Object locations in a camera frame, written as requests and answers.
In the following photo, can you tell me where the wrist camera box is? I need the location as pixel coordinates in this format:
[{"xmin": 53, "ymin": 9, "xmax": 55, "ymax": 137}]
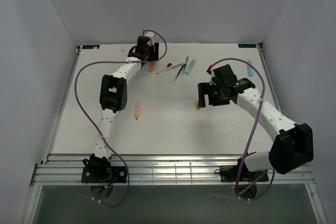
[
  {"xmin": 212, "ymin": 64, "xmax": 237, "ymax": 86},
  {"xmin": 135, "ymin": 35, "xmax": 151, "ymax": 55}
]

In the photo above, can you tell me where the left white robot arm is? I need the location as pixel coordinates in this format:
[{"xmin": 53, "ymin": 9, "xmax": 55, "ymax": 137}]
[{"xmin": 74, "ymin": 36, "xmax": 161, "ymax": 182}]

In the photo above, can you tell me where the yellow barrel pen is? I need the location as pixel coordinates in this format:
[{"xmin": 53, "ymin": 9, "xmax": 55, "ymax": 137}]
[{"xmin": 165, "ymin": 62, "xmax": 184, "ymax": 72}]

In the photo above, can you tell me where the red tipped pen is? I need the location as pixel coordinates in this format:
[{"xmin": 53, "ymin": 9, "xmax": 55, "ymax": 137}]
[{"xmin": 156, "ymin": 63, "xmax": 172, "ymax": 74}]

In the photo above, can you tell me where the orange highlighter pen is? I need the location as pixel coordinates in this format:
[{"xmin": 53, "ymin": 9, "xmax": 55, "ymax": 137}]
[{"xmin": 148, "ymin": 64, "xmax": 154, "ymax": 73}]

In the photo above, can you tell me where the green highlighter pen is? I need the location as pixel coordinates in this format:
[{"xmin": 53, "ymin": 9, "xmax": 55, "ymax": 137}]
[{"xmin": 185, "ymin": 59, "xmax": 196, "ymax": 74}]

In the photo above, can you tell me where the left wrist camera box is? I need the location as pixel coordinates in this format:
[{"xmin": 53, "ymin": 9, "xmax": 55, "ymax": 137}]
[{"xmin": 135, "ymin": 35, "xmax": 151, "ymax": 55}]

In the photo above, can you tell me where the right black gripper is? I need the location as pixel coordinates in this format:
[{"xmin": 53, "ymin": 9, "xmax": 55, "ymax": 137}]
[{"xmin": 197, "ymin": 81, "xmax": 230, "ymax": 108}]

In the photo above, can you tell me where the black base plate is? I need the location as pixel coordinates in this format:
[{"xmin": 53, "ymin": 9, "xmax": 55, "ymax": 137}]
[
  {"xmin": 81, "ymin": 166, "xmax": 127, "ymax": 184},
  {"xmin": 214, "ymin": 165, "xmax": 263, "ymax": 182}
]

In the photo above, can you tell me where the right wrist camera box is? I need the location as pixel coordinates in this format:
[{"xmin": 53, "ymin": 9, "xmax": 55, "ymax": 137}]
[{"xmin": 212, "ymin": 64, "xmax": 237, "ymax": 86}]

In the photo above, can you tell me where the yellow highlighter pen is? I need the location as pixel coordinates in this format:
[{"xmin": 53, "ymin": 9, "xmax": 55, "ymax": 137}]
[{"xmin": 134, "ymin": 102, "xmax": 141, "ymax": 120}]

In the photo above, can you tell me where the blue highlighter pen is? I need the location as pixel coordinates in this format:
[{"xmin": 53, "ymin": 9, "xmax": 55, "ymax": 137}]
[{"xmin": 246, "ymin": 59, "xmax": 254, "ymax": 77}]

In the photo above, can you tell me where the teal thin pen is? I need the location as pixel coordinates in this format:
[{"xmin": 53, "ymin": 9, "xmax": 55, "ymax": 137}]
[{"xmin": 173, "ymin": 64, "xmax": 185, "ymax": 83}]

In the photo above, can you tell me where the blue capped pen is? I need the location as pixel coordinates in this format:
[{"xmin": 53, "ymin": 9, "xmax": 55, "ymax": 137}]
[{"xmin": 181, "ymin": 56, "xmax": 189, "ymax": 76}]

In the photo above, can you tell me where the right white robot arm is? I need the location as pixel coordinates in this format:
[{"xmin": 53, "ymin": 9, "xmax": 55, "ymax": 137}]
[{"xmin": 197, "ymin": 82, "xmax": 313, "ymax": 180}]

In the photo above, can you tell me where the blue corner label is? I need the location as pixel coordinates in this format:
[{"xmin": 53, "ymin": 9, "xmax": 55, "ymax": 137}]
[
  {"xmin": 238, "ymin": 44, "xmax": 257, "ymax": 48},
  {"xmin": 81, "ymin": 45, "xmax": 100, "ymax": 50}
]

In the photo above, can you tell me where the left blue corner label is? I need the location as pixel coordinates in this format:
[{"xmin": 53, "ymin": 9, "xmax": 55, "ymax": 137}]
[{"xmin": 81, "ymin": 45, "xmax": 100, "ymax": 50}]

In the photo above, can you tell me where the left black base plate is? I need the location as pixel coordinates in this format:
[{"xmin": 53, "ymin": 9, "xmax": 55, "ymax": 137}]
[{"xmin": 81, "ymin": 166, "xmax": 127, "ymax": 184}]

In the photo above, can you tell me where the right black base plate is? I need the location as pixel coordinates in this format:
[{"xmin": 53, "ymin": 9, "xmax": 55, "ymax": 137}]
[{"xmin": 214, "ymin": 165, "xmax": 263, "ymax": 182}]

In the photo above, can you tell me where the right blue corner label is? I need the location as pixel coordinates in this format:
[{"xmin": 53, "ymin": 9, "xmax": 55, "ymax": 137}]
[{"xmin": 238, "ymin": 44, "xmax": 257, "ymax": 48}]

